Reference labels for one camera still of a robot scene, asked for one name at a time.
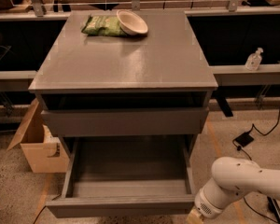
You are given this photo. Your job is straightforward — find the grey top drawer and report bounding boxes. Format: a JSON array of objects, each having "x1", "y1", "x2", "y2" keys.
[{"x1": 41, "y1": 107, "x2": 209, "y2": 137}]

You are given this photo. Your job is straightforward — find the grey drawer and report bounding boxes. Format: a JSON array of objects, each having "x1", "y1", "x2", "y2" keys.
[
  {"x1": 41, "y1": 107, "x2": 209, "y2": 137},
  {"x1": 47, "y1": 135, "x2": 196, "y2": 218}
]

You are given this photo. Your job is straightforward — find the black power adapter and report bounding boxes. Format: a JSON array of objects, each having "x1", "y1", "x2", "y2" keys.
[{"x1": 235, "y1": 132, "x2": 254, "y2": 147}]

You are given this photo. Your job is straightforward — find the clear sanitizer pump bottle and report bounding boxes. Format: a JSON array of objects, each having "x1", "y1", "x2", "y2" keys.
[{"x1": 245, "y1": 48, "x2": 263, "y2": 71}]

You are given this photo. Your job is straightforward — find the black power cable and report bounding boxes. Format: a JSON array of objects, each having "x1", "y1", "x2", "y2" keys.
[{"x1": 231, "y1": 97, "x2": 280, "y2": 224}]

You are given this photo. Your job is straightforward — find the green snack bag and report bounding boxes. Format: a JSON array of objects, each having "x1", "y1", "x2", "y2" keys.
[{"x1": 81, "y1": 15, "x2": 127, "y2": 36}]

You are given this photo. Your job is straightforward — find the black floor cable left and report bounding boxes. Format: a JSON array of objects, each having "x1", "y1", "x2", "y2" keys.
[{"x1": 32, "y1": 193, "x2": 62, "y2": 224}]

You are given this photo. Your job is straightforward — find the black tool on floor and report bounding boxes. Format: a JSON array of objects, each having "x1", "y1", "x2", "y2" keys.
[{"x1": 267, "y1": 197, "x2": 280, "y2": 224}]

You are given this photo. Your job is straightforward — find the white bowl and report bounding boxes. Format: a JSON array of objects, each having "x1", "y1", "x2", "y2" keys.
[{"x1": 117, "y1": 10, "x2": 148, "y2": 35}]

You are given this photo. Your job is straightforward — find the grey drawer cabinet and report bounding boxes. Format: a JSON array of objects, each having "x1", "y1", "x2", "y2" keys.
[{"x1": 28, "y1": 9, "x2": 219, "y2": 185}]

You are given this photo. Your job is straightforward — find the cardboard box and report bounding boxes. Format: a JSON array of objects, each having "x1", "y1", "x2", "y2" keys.
[{"x1": 7, "y1": 99, "x2": 69, "y2": 173}]

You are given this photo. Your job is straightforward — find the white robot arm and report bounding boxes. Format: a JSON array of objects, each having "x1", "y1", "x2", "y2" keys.
[{"x1": 187, "y1": 157, "x2": 280, "y2": 224}]

